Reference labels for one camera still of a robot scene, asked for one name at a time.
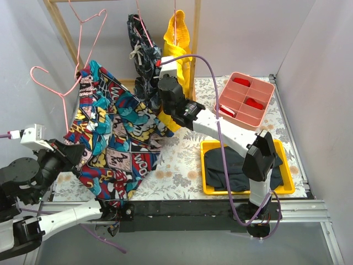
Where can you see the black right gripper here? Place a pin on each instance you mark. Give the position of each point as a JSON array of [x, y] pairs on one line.
[[161, 89]]

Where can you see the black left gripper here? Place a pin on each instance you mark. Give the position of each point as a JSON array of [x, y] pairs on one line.
[[64, 152]]

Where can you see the colourful comic print shorts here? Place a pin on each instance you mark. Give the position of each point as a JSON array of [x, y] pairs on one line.
[[120, 133]]

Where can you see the pink wire hanger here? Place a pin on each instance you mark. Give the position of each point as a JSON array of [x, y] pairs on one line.
[[90, 24], [61, 95]]

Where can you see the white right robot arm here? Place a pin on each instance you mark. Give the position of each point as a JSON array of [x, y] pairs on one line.
[[258, 150]]

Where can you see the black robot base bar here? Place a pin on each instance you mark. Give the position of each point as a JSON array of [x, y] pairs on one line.
[[174, 215]]

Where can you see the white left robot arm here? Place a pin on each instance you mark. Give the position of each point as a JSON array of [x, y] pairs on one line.
[[20, 235]]

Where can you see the dark leaf print shorts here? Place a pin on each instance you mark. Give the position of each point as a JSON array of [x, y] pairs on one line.
[[145, 59]]

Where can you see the yellow shorts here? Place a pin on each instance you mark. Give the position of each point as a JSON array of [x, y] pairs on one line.
[[183, 72]]

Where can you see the pink hanger with yellow shorts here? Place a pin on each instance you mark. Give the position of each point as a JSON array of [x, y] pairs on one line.
[[175, 22]]

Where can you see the pink hanger with dark shorts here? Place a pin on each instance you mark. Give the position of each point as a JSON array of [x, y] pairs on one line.
[[143, 25]]

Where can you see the red white cloth lower compartment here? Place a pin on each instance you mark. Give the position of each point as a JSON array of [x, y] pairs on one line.
[[227, 111]]

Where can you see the pink divided organiser box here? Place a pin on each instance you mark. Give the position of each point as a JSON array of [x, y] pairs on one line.
[[244, 100]]

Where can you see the red cloth upper compartment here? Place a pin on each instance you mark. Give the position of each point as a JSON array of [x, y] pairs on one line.
[[242, 81]]

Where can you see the floral table cloth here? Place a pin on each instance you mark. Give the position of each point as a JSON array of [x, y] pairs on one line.
[[178, 174]]

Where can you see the red cloth middle compartment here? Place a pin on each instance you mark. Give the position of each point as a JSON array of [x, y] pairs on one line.
[[253, 103]]

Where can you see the dark navy garment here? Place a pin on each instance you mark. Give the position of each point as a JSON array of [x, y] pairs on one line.
[[215, 176]]

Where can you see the wooden clothes rack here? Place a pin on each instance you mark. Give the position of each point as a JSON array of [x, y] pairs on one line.
[[63, 30]]

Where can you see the yellow plastic tray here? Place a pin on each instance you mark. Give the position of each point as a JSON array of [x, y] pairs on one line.
[[287, 187]]

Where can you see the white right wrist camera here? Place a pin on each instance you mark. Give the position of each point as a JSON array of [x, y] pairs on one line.
[[167, 66]]

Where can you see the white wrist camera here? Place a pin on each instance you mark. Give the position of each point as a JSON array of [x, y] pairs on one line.
[[167, 66], [32, 137]]

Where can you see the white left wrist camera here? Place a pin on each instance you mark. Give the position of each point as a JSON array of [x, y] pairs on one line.
[[32, 137]]

